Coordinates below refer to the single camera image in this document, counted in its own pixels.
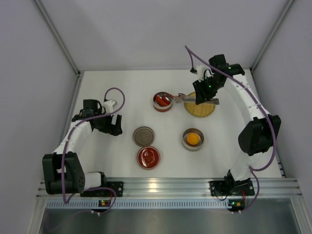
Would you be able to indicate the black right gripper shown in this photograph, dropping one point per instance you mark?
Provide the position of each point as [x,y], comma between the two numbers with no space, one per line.
[203,91]

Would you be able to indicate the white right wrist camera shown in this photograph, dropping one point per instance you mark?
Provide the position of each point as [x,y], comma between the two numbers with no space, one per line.
[200,71]

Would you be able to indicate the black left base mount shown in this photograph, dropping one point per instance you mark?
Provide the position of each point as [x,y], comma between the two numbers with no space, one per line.
[117,186]

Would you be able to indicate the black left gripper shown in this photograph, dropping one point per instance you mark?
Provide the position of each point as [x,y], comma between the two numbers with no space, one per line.
[113,125]

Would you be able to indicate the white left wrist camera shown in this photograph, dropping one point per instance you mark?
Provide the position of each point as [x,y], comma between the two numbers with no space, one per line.
[108,106]

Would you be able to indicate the round bamboo plate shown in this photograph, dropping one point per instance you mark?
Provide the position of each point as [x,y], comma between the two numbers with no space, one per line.
[201,110]

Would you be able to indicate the left aluminium frame post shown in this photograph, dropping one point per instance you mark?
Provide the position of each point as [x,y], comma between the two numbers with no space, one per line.
[50,25]

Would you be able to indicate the orange round fruit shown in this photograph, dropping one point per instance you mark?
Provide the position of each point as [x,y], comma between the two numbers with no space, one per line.
[193,138]

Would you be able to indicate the red round lid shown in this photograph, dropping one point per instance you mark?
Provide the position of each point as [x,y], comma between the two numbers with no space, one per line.
[148,157]

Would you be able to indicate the aluminium rail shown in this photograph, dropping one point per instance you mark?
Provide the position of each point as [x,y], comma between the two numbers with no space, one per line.
[197,188]

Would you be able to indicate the aluminium frame post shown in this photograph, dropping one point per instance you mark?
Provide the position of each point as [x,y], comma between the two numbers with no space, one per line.
[272,33]
[50,25]

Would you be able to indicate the beige round lid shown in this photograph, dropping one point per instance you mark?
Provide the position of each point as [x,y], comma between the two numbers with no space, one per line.
[143,136]

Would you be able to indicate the right aluminium frame post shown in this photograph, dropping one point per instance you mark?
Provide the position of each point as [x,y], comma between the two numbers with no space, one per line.
[272,33]

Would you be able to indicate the beige-banded steel container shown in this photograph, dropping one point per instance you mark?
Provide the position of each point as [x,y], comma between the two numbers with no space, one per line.
[189,147]

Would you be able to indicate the slotted cable duct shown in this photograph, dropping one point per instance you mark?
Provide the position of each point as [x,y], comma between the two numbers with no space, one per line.
[96,204]

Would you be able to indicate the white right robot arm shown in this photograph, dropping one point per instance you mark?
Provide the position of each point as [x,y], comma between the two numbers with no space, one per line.
[257,141]

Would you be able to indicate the steel tongs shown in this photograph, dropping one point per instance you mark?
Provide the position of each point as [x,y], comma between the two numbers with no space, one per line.
[182,98]

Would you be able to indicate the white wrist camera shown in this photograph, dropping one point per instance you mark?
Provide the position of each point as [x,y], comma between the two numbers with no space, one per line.
[200,71]
[108,106]

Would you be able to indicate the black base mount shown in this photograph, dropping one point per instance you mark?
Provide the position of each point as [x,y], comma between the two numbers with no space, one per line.
[224,188]
[117,186]

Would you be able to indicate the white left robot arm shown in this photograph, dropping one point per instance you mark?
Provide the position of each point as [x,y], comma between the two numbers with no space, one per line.
[62,170]

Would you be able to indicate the red-banded steel container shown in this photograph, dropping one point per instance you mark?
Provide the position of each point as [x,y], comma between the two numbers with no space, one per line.
[159,108]

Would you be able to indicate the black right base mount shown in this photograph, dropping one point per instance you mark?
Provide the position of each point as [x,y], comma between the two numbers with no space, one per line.
[224,188]

